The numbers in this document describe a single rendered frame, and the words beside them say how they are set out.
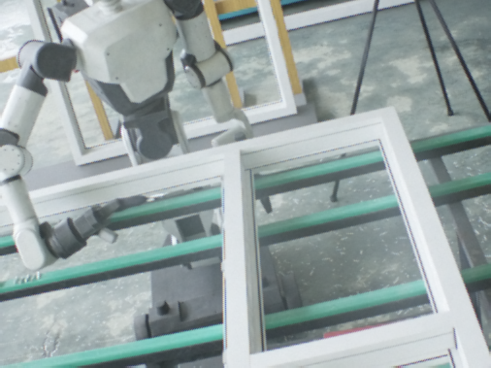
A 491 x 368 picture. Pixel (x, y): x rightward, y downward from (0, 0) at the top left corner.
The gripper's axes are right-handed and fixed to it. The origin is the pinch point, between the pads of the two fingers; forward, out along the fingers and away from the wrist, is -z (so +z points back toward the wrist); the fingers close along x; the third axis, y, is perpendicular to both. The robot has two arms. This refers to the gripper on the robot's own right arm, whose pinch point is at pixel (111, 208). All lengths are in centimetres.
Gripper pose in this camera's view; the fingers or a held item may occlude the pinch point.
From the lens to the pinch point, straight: 228.3
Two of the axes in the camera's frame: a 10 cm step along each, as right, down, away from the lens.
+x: -0.8, 0.2, -10.0
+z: -8.4, 5.4, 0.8
